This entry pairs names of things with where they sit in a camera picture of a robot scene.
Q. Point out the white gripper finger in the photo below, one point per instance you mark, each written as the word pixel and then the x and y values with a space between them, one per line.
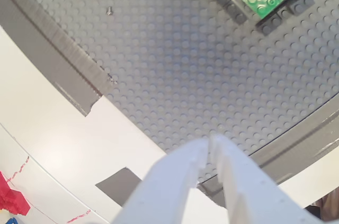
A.
pixel 251 195
pixel 164 187

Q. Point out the small grey tape patch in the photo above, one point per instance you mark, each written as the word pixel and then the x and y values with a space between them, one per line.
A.
pixel 119 184

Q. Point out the grey tape strip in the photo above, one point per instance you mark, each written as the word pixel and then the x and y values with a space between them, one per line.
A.
pixel 291 142
pixel 53 57

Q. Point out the grey studded baseplate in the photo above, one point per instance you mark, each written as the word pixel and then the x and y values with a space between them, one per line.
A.
pixel 185 75

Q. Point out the red blue printed object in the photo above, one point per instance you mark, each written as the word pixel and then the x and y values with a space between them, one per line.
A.
pixel 13 200

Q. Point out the small metal screw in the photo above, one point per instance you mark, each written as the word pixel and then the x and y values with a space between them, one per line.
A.
pixel 109 10

